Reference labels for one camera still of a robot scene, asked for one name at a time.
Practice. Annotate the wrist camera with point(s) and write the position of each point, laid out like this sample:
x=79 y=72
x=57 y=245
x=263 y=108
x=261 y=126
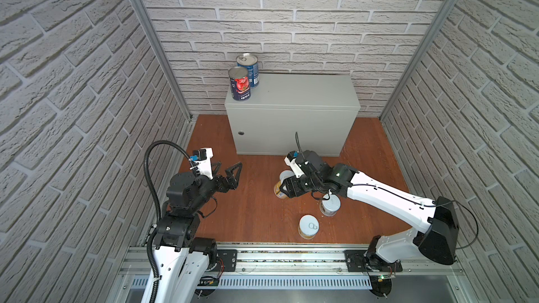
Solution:
x=200 y=162
x=295 y=160

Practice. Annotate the white lid small can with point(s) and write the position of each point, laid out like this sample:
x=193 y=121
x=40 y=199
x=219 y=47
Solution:
x=278 y=192

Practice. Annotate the grey label pull-tab can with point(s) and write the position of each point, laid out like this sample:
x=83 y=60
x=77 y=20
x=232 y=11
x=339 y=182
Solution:
x=286 y=174

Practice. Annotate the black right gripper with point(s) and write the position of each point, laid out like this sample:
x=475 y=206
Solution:
x=292 y=184

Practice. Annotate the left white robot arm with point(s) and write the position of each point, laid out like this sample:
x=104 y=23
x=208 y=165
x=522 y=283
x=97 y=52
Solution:
x=182 y=263

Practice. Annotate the left aluminium corner post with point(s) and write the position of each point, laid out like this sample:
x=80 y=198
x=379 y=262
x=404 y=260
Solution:
x=153 y=39

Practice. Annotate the yellow label pull-tab can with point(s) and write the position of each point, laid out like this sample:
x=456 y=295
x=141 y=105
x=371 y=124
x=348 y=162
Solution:
x=308 y=227

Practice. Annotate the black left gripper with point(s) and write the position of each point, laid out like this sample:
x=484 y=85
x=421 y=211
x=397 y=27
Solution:
x=234 y=180

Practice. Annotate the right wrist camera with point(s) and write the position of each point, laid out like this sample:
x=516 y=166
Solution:
x=295 y=160

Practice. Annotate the blue label tin can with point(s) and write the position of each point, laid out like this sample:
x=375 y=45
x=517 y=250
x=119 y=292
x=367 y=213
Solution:
x=250 y=62

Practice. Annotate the aluminium corner post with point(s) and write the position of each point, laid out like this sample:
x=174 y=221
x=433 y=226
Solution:
x=438 y=22
x=153 y=39

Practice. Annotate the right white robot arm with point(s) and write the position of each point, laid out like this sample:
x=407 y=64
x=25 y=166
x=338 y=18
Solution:
x=433 y=224

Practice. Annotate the front aluminium mounting rail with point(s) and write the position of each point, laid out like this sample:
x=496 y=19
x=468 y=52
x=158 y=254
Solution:
x=322 y=259

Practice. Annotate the grey metal cabinet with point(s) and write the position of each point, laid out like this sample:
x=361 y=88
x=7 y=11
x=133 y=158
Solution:
x=288 y=111

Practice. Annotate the right aluminium corner post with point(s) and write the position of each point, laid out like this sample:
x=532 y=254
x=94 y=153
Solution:
x=438 y=22

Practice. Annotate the perforated white vent strip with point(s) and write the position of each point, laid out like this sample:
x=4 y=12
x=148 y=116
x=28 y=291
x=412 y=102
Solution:
x=290 y=282

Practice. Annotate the dark tomato label can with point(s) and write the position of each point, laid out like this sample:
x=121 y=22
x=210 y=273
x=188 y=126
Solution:
x=239 y=83

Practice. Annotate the plain lid silver can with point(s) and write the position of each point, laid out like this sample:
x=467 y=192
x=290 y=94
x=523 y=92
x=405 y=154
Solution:
x=329 y=207

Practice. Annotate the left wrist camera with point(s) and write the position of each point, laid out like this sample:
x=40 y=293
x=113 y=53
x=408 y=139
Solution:
x=200 y=162

